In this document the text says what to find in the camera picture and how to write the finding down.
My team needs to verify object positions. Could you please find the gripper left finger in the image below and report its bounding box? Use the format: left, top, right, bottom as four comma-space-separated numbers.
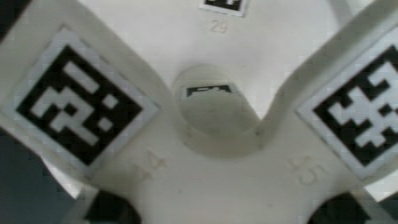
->
58, 188, 143, 224

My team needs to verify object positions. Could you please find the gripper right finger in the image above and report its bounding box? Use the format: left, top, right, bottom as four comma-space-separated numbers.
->
305, 189, 398, 224

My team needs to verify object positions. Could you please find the white cross-shaped table base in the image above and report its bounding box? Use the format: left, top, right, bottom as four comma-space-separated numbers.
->
0, 0, 398, 224

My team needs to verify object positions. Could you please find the white cylindrical table leg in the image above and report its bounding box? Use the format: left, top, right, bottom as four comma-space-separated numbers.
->
172, 64, 259, 158

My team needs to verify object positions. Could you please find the white round table top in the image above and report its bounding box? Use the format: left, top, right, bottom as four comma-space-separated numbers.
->
48, 0, 398, 196

